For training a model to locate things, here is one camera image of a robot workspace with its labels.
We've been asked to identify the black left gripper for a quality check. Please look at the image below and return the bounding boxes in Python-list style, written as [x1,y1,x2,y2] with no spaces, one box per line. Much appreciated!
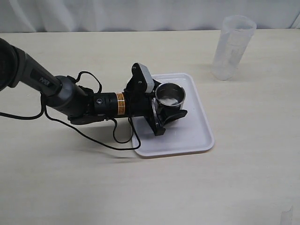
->
[124,62,187,136]

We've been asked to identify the stainless steel cup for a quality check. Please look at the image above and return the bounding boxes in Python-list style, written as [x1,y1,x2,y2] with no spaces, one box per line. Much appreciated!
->
[155,82,186,110]

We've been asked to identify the clear plastic measuring beaker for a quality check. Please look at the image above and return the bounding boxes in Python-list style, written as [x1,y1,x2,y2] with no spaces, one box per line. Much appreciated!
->
[211,15,257,81]

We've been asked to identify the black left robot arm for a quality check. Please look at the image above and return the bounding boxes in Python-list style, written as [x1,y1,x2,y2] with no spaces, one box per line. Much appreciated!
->
[0,40,187,136]

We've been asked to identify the white plastic tray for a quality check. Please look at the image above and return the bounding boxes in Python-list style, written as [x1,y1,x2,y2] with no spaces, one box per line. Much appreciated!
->
[133,73,215,158]

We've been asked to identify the white backdrop curtain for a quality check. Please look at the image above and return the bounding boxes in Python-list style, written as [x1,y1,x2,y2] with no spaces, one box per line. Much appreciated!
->
[0,0,300,33]

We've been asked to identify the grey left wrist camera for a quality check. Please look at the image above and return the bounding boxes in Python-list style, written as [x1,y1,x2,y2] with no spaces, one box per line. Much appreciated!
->
[138,63,155,93]

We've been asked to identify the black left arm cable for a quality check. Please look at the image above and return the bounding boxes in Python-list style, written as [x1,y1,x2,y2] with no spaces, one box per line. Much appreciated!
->
[0,71,142,150]

